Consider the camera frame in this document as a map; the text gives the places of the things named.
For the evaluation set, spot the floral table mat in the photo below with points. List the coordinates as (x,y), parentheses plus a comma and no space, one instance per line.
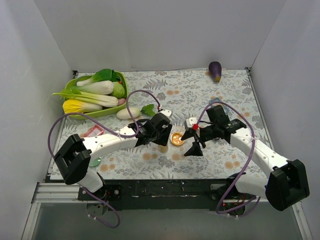
(186,93)

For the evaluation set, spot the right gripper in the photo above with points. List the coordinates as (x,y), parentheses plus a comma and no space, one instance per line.
(199,133)

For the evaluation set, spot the green vegetable basket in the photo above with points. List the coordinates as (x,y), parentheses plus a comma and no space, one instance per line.
(105,111)

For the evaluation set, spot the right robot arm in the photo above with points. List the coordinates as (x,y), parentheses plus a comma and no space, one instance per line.
(286,181)

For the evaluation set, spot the white radish with leaf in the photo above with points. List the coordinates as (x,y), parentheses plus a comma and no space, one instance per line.
(134,112)

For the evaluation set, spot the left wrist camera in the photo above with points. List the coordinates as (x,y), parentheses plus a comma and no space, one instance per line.
(166,113)

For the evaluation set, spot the green round pill case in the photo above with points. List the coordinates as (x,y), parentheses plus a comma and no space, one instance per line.
(95,162)

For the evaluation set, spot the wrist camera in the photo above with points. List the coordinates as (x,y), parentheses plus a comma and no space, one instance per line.
(189,122)
(166,113)

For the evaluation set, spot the blue rectangular pill box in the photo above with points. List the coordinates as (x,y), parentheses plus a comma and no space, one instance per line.
(215,101)

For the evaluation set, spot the yellow napa cabbage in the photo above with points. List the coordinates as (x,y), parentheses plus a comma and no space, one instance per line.
(77,106)

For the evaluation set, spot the purple eggplant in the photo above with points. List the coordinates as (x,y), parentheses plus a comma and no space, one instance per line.
(215,70)

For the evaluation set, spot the long white celery cabbage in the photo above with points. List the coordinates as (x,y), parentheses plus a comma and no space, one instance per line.
(102,100)

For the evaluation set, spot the pink rectangular pill box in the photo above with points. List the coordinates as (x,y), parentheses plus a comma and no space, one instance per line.
(94,131)

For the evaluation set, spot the orange round pill case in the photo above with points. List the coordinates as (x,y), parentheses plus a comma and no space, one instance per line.
(176,139)

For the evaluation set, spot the green round cabbage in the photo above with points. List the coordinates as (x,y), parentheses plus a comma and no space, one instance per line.
(118,90)

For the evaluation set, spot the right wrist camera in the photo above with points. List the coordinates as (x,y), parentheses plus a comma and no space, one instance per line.
(189,122)

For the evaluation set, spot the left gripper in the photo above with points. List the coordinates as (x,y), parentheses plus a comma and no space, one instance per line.
(164,131)

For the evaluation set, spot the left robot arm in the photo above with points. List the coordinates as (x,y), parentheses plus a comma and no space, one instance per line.
(73,158)

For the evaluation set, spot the white bok choy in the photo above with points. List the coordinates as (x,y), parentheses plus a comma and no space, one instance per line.
(101,83)

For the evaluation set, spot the pink sweet potato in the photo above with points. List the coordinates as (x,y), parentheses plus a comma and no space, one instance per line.
(121,101)

